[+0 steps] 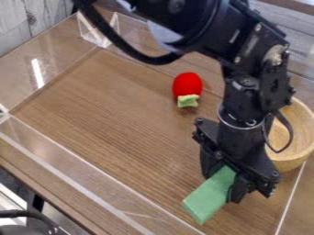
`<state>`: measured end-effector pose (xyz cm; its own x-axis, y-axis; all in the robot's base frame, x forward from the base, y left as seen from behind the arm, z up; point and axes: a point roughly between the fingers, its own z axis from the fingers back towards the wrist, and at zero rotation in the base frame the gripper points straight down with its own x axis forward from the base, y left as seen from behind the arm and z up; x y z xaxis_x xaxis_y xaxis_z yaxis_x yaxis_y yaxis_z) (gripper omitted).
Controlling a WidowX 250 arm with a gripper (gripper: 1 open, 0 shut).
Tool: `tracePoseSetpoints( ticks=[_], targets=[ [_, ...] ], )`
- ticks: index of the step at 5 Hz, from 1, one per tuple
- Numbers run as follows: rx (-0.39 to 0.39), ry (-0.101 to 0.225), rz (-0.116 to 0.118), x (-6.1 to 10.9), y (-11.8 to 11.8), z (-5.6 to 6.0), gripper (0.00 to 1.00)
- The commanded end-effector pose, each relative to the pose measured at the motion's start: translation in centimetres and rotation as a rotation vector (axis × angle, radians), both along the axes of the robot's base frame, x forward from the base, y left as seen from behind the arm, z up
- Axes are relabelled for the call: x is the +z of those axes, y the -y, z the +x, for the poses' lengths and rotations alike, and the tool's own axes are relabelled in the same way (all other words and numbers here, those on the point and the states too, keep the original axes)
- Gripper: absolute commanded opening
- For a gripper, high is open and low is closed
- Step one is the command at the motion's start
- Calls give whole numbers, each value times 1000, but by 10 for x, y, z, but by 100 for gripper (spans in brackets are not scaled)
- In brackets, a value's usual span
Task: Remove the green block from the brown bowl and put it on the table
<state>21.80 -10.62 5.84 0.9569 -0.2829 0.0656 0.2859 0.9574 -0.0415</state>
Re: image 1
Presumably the black table leg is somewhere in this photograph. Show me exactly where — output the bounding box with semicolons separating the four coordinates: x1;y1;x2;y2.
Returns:
30;195;44;212

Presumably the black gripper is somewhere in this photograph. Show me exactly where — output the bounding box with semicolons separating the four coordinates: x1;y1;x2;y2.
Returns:
192;117;282;204

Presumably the red plush strawberry toy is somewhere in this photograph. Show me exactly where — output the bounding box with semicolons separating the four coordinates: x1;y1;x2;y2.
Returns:
172;72;203;108

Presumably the clear acrylic tray wall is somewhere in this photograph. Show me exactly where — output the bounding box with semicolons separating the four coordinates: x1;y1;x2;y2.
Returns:
0;105;204;235

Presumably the green rectangular block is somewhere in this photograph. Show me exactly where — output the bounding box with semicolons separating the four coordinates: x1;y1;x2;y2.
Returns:
183;166;235;224

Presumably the clear acrylic corner bracket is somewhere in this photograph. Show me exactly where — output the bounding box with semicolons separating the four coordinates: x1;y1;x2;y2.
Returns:
76;12;120;49

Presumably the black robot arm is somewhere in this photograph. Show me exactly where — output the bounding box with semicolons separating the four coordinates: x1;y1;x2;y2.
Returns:
72;0;295;203

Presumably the black cable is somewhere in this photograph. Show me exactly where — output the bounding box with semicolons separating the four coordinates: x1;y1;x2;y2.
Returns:
261;109;295;154

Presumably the light wooden bowl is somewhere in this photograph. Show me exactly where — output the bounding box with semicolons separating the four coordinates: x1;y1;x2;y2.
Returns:
265;98;314;173

